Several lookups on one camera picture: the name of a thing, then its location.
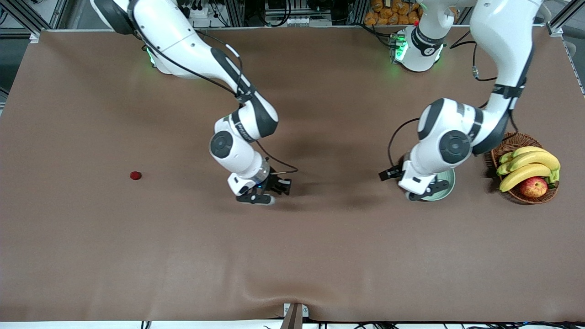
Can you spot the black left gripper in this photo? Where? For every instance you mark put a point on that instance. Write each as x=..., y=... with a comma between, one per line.
x=396, y=172

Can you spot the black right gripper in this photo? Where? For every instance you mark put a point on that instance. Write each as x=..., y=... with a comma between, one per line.
x=273, y=182

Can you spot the red strawberry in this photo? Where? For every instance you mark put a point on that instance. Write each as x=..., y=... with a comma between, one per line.
x=135, y=175

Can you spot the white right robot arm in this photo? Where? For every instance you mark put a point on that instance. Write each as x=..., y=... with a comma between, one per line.
x=183, y=41

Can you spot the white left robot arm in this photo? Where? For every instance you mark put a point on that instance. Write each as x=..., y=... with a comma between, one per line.
x=502, y=27

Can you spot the pale green round plate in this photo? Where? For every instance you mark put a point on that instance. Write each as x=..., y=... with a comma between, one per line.
x=445, y=183

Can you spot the brown table cover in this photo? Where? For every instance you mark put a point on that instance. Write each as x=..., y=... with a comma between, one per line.
x=292, y=251

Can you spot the yellow banana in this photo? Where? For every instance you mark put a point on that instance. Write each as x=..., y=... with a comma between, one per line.
x=534, y=159
x=525, y=150
x=521, y=176

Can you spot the brown wicker basket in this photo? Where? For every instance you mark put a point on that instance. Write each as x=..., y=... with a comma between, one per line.
x=521, y=139

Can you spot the red apple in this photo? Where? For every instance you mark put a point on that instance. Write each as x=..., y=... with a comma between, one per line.
x=533, y=187

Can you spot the orange bread rolls pile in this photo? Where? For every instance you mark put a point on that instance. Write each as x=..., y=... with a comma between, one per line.
x=388, y=11

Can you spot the white terminal block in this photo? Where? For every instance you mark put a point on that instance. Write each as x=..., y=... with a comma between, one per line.
x=306, y=21

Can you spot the white power strip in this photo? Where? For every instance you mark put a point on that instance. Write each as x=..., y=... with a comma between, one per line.
x=199, y=12

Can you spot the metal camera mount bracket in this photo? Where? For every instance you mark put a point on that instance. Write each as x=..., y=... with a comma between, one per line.
x=295, y=315

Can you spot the aluminium frame profile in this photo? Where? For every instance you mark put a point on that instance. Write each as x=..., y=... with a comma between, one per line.
x=560, y=20
x=358, y=11
x=23, y=16
x=235, y=11

